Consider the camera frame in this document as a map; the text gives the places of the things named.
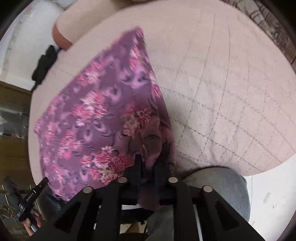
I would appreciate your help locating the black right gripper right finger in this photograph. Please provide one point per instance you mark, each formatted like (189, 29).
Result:
(200, 213)

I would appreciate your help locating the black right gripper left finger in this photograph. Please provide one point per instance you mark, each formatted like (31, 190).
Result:
(96, 214)

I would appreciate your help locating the purple floral cloth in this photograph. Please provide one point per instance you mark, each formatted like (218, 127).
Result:
(109, 113)

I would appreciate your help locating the wooden glass-door wardrobe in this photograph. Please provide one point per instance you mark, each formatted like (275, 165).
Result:
(15, 110)

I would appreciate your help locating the person's jeans legs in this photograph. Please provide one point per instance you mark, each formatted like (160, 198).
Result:
(229, 184)

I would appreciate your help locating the pink quilted mattress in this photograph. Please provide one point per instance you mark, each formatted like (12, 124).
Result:
(228, 89)

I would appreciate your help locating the black garment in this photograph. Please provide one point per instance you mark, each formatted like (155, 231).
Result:
(45, 62)

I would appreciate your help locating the pink cylindrical bolster pillow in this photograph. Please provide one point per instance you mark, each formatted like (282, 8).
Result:
(81, 17)

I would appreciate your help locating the striped beige blanket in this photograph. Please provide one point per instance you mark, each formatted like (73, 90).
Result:
(269, 23)

